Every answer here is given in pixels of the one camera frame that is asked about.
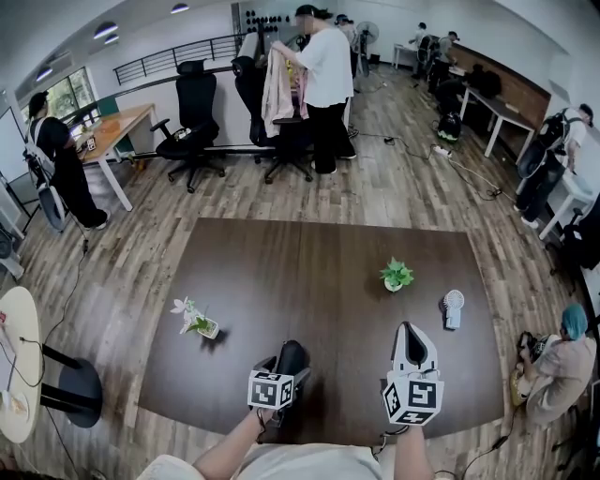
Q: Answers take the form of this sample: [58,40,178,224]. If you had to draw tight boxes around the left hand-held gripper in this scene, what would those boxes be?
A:
[247,355,312,428]

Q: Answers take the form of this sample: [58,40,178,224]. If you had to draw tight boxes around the wooden desk white legs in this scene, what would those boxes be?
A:
[69,103,158,212]

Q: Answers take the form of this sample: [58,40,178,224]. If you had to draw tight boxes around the white handheld fan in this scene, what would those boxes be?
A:
[440,289,466,331]

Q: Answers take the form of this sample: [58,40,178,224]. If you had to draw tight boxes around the black bag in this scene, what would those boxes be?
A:
[468,63,503,99]

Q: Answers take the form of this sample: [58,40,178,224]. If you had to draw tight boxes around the plate with food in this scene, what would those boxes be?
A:
[0,391,29,418]

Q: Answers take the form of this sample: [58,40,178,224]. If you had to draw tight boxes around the black green backpack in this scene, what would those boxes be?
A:
[436,112,463,142]

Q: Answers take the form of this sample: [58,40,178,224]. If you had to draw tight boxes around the standing floor fan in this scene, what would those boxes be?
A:
[354,21,381,79]

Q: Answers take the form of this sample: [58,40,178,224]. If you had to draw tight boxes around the black round stool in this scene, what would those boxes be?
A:
[39,344,104,428]

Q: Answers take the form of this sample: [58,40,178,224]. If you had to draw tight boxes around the pink cloth garment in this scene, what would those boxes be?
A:
[261,40,310,140]

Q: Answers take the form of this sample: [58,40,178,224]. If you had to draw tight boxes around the person's left forearm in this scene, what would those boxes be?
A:
[191,407,278,480]

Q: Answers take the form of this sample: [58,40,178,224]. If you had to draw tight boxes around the black office chair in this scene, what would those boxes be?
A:
[546,196,600,282]
[232,55,315,185]
[149,59,227,194]

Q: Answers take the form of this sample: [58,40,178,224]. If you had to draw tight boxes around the window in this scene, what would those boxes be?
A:
[44,67,98,118]

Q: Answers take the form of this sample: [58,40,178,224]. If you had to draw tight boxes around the person's white shirt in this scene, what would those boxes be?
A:
[148,442,400,480]

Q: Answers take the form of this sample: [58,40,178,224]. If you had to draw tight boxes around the small white desk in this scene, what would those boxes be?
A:
[392,42,423,71]

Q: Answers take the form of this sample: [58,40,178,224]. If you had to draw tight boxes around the person's right forearm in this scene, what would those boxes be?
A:
[395,424,436,480]

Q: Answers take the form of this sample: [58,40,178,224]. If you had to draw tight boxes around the dark top white desk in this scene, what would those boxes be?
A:
[458,86,538,158]

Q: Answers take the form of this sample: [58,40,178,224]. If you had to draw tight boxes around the black floor cable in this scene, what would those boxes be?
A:
[435,407,519,480]
[41,236,91,348]

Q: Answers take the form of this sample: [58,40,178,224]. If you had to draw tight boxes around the green potted plant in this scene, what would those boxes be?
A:
[378,256,415,293]

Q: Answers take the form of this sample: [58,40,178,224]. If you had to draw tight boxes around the cream round table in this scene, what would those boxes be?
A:
[0,286,44,444]

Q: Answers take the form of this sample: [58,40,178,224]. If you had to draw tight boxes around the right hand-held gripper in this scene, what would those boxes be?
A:
[381,321,445,427]

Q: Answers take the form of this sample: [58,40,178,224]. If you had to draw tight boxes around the white flower potted plant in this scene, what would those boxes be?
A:
[169,295,220,339]

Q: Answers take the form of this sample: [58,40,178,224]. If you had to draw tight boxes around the black metal railing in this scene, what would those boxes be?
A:
[113,32,245,86]

